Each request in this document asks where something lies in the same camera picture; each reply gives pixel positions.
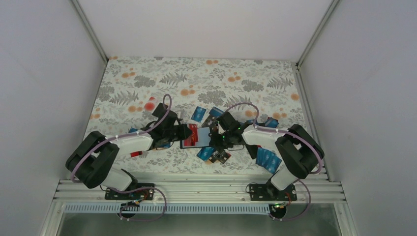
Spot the red striped card back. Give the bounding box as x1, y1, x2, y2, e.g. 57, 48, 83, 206
183, 124, 198, 147

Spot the black card holder wallet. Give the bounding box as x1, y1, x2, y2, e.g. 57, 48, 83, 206
179, 127, 211, 149

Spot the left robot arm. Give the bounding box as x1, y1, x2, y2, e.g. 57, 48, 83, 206
65, 103, 192, 199

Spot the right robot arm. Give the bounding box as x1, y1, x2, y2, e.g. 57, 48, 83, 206
209, 112, 325, 200

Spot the black card pair front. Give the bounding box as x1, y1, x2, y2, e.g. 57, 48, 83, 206
208, 150, 231, 164

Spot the black card right side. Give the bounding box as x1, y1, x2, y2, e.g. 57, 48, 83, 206
245, 145, 259, 159

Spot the translucent red dot card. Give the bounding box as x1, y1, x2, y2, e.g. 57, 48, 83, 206
144, 97, 159, 113

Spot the blue card lower centre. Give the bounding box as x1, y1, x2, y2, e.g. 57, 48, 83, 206
197, 147, 215, 161

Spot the blue card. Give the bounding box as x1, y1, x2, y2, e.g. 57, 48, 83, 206
191, 106, 207, 122
197, 147, 215, 161

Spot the blue card near centre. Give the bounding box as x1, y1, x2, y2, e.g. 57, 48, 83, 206
191, 106, 207, 122

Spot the red card left side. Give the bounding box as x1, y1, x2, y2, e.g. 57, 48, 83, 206
130, 151, 143, 158

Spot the blue card fan right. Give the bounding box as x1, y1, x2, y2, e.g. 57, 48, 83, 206
255, 147, 282, 174

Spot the floral patterned table mat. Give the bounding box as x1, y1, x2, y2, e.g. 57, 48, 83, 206
74, 56, 318, 176

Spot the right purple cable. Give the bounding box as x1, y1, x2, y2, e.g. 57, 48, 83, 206
225, 102, 324, 222

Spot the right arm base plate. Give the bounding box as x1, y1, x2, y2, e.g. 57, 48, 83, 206
245, 183, 298, 201

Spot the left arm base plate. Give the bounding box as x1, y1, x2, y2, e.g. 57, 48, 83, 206
104, 183, 155, 201

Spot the aluminium rail frame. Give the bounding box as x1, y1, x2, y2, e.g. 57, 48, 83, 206
41, 173, 357, 236

